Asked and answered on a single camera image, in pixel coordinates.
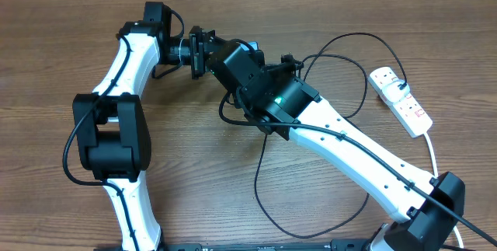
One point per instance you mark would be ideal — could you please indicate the white power strip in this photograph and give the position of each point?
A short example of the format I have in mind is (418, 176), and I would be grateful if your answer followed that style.
(408, 111)

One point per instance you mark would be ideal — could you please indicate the white charger adapter plug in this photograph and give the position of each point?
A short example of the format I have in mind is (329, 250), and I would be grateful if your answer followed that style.
(395, 92)

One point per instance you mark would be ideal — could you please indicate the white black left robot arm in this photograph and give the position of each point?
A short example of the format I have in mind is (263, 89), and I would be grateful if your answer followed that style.
(110, 127)

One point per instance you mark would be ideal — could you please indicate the blue Galaxy smartphone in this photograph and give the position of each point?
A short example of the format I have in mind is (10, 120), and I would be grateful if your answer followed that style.
(254, 45)

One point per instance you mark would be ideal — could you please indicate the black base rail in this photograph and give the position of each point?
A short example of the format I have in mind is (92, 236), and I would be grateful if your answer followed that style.
(334, 245)

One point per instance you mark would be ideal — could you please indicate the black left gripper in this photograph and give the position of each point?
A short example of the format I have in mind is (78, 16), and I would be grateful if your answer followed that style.
(200, 43)

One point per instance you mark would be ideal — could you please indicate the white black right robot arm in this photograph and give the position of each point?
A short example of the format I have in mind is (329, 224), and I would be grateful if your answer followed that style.
(423, 208)

